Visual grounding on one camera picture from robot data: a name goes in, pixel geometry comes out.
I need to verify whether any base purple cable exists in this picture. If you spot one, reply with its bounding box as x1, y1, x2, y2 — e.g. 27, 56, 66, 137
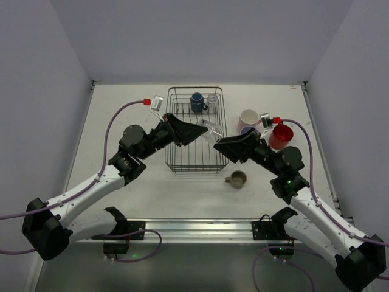
252, 245, 315, 292
103, 230, 162, 263

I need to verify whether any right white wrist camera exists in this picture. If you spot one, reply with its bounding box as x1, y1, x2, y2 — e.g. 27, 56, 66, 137
260, 113, 273, 138

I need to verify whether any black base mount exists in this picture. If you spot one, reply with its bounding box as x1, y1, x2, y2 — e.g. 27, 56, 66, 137
251, 214, 287, 240
91, 220, 146, 240

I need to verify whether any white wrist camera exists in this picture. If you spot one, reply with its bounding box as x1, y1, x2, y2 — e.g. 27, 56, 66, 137
149, 95, 164, 120
260, 113, 273, 138

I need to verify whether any red mug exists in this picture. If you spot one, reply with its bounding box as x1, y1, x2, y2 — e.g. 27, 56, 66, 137
269, 123, 294, 150

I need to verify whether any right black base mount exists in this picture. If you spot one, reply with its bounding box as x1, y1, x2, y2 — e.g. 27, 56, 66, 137
251, 214, 287, 240

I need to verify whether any lavender cup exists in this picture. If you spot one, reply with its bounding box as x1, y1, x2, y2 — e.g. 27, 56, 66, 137
239, 126, 261, 136

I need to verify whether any dark blue mug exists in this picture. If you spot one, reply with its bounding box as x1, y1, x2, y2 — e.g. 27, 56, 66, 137
190, 92, 208, 114

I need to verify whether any aluminium mounting rail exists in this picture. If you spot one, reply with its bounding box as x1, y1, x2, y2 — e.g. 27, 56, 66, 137
127, 218, 292, 244

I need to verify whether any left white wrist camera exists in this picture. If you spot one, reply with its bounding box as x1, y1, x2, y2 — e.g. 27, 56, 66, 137
149, 95, 164, 120

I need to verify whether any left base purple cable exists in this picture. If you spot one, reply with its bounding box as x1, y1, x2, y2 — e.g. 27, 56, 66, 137
103, 230, 162, 263

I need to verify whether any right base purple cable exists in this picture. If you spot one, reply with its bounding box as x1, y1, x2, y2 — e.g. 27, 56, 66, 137
252, 245, 315, 292

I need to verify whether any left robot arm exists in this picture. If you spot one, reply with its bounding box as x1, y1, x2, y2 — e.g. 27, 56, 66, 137
22, 113, 208, 260

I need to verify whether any beige mug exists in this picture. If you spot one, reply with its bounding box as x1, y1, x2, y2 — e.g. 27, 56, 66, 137
225, 170, 247, 189

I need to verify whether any pink mug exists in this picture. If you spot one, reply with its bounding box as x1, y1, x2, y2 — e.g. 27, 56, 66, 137
238, 109, 261, 131

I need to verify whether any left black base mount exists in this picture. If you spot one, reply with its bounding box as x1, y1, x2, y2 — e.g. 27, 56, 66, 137
91, 220, 146, 240

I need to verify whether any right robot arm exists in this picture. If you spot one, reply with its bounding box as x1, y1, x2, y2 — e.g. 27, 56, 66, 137
213, 131, 387, 291

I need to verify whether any wire dish rack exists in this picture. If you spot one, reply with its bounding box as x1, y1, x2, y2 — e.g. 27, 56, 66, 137
164, 86, 230, 173

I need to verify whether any clear glass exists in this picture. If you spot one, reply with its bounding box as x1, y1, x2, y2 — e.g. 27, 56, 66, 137
207, 94, 219, 112
198, 119, 224, 145

